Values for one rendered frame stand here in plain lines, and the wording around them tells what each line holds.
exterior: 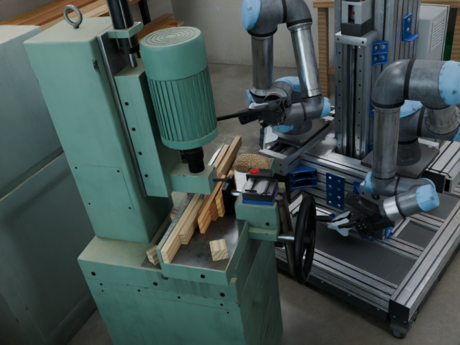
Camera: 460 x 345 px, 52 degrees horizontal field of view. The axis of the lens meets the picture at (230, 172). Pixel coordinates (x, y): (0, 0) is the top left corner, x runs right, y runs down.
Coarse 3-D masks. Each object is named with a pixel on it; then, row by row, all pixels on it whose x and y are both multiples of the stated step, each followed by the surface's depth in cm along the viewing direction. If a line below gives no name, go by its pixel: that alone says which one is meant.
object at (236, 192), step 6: (234, 180) 157; (228, 186) 151; (234, 186) 157; (222, 192) 150; (228, 192) 152; (234, 192) 153; (240, 192) 153; (228, 198) 152; (234, 198) 158; (228, 204) 153; (228, 210) 154
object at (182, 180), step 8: (176, 168) 152; (184, 168) 152; (208, 168) 150; (176, 176) 150; (184, 176) 149; (192, 176) 148; (200, 176) 147; (208, 176) 146; (216, 176) 153; (176, 184) 152; (184, 184) 151; (192, 184) 150; (200, 184) 148; (208, 184) 147; (216, 184) 154; (192, 192) 152; (200, 192) 151; (208, 192) 149
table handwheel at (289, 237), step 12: (312, 204) 156; (300, 216) 141; (312, 216) 162; (300, 228) 140; (312, 228) 163; (288, 240) 153; (300, 240) 139; (312, 240) 150; (300, 252) 139; (312, 252) 162; (300, 264) 140; (300, 276) 143
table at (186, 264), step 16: (272, 160) 177; (240, 176) 171; (272, 176) 178; (224, 224) 150; (240, 224) 149; (192, 240) 145; (208, 240) 144; (240, 240) 144; (272, 240) 149; (176, 256) 140; (192, 256) 139; (208, 256) 139; (176, 272) 139; (192, 272) 137; (208, 272) 135; (224, 272) 133
